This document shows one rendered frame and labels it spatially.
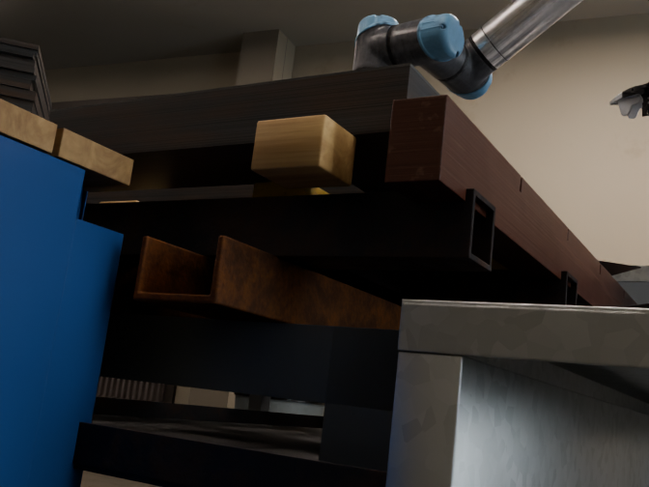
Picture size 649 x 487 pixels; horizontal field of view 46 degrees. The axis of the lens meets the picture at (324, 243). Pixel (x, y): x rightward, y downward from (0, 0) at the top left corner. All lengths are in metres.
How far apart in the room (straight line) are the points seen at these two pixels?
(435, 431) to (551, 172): 4.61
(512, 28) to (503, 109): 3.84
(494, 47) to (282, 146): 0.87
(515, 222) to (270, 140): 0.23
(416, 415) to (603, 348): 0.11
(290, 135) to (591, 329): 0.26
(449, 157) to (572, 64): 4.75
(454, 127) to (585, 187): 4.43
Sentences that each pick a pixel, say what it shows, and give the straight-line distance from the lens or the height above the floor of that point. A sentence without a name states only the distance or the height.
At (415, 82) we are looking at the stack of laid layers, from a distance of 0.60.
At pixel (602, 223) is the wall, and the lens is 4.89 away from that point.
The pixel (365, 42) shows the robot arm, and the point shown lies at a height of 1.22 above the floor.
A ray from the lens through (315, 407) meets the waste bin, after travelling 4.47.
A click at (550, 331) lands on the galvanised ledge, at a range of 0.43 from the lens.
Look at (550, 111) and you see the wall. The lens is 5.16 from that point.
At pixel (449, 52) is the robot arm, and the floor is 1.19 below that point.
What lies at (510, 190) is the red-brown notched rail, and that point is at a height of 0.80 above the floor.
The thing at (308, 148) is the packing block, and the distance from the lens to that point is 0.55.
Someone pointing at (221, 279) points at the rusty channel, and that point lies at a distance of 0.56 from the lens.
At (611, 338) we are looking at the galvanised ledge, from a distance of 0.42.
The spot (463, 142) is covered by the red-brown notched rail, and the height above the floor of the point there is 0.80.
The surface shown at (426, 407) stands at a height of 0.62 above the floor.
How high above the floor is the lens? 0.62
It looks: 12 degrees up
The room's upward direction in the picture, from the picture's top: 7 degrees clockwise
